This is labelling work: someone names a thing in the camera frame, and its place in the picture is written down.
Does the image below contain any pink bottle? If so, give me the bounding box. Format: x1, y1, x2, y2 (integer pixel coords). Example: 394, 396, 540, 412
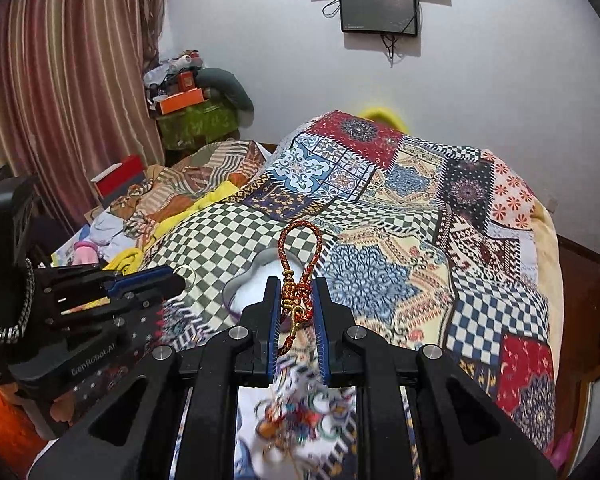
74, 241, 101, 266

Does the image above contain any red gold braided cord bracelet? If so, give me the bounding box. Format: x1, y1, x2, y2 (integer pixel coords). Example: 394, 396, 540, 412
275, 222, 327, 364

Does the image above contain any striped orange brown cloth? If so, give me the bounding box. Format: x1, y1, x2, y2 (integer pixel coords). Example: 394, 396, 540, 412
111, 139, 268, 238

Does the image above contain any orange box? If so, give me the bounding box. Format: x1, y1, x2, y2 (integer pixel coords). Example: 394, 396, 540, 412
155, 87, 205, 116

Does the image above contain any small black wall monitor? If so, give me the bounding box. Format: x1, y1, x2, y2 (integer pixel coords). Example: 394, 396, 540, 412
338, 0, 420, 37

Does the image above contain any silver chain bracelet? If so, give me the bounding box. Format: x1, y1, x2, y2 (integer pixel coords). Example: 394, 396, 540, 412
0, 257, 37, 347

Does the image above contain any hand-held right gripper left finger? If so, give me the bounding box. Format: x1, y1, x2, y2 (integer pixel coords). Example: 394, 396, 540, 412
30, 276, 281, 480

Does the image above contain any yellow cloth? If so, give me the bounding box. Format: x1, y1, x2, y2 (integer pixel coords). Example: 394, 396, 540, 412
102, 180, 241, 276

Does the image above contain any striped pink curtain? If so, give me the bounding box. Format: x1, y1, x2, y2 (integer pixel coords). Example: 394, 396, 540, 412
0, 0, 167, 196

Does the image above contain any black monitor cable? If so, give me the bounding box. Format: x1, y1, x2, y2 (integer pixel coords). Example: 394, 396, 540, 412
380, 34, 406, 67

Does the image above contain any yellow pillow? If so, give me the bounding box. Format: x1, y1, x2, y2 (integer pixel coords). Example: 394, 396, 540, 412
357, 104, 411, 131

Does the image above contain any patchwork printed blanket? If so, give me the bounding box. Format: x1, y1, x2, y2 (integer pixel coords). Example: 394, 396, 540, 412
125, 109, 557, 480

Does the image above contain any green patterned box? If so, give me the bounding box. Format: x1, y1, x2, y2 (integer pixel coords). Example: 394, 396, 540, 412
156, 99, 241, 151

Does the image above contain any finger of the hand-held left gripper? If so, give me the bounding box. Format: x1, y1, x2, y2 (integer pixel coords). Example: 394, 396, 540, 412
55, 276, 187, 332
37, 265, 176, 302

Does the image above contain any white heart-shaped jewelry dish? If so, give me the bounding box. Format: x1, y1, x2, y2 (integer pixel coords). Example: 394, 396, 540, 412
223, 249, 292, 325

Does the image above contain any red and white box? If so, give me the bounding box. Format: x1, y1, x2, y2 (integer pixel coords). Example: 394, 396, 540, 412
90, 155, 146, 208

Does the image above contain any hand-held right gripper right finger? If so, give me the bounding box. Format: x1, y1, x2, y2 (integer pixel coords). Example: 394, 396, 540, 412
315, 276, 562, 480

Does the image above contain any dark green pillow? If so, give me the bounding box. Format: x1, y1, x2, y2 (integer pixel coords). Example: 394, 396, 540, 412
196, 67, 256, 128

